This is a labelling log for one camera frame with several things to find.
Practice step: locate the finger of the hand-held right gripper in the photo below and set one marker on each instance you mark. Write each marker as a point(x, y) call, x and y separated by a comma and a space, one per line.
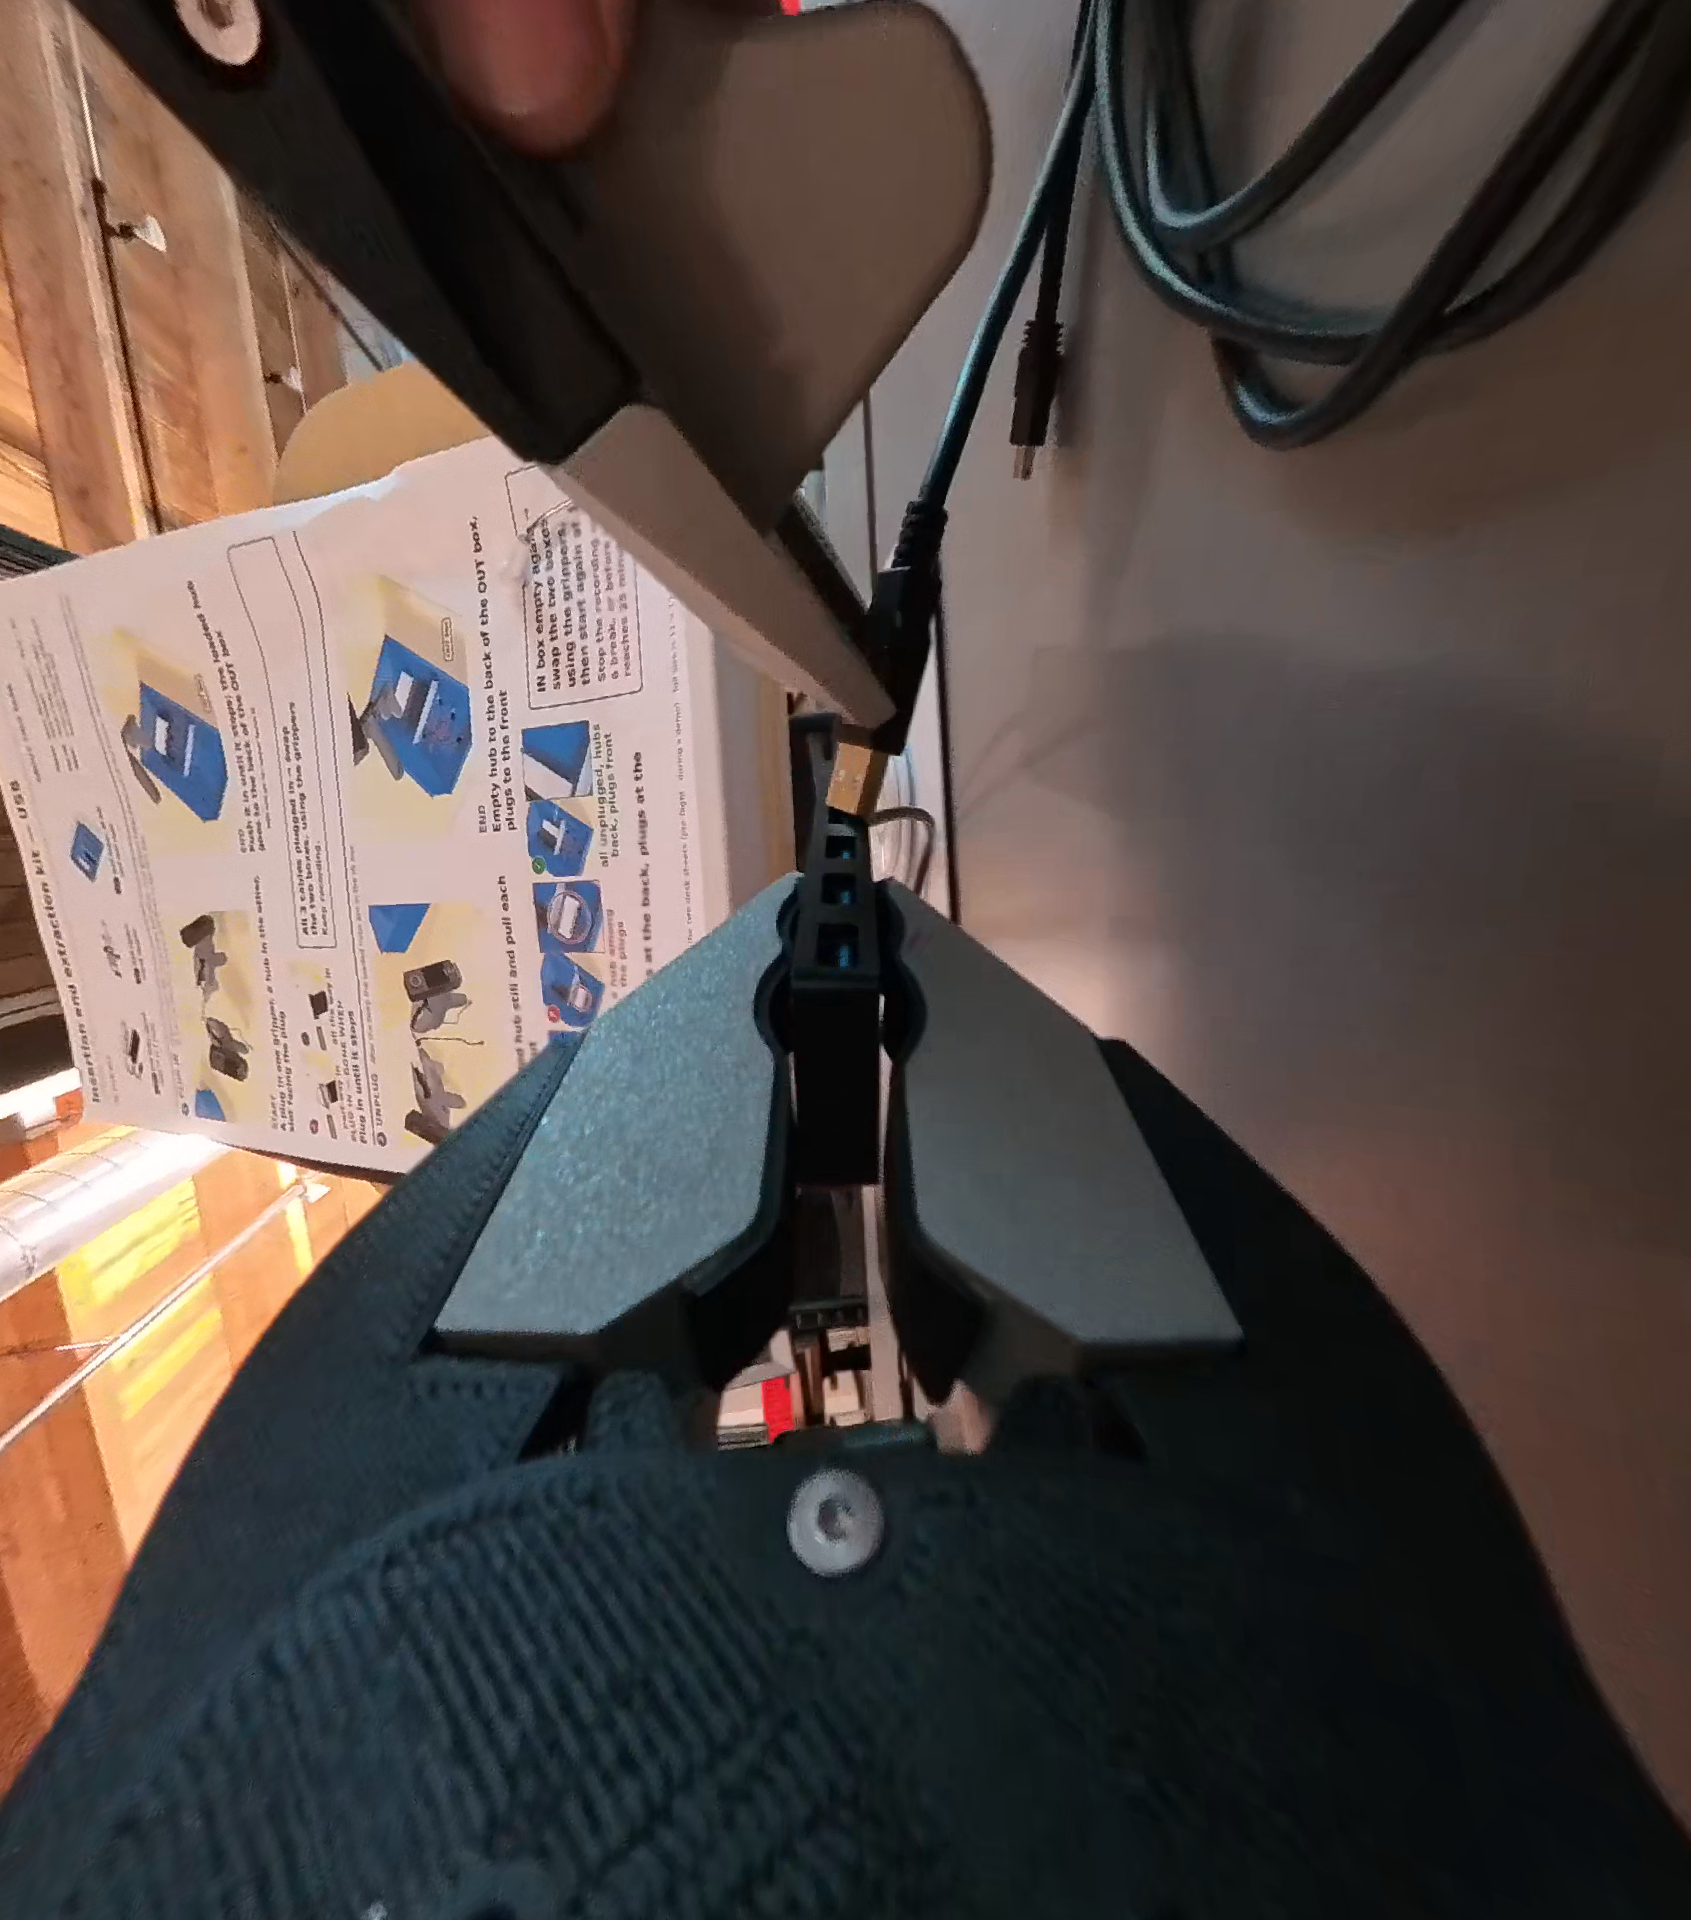
point(725, 570)

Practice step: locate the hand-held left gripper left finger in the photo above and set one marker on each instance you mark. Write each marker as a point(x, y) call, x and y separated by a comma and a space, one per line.
point(621, 1184)

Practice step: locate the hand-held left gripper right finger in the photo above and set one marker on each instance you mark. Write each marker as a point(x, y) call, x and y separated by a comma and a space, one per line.
point(1054, 1184)

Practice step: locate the black usb hub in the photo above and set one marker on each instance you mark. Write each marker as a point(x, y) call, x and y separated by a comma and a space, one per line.
point(837, 1080)

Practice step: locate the person's right hand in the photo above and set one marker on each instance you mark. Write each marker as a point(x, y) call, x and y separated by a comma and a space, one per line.
point(538, 75)

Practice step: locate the printed instruction sheet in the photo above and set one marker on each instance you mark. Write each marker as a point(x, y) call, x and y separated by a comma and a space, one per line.
point(335, 752)

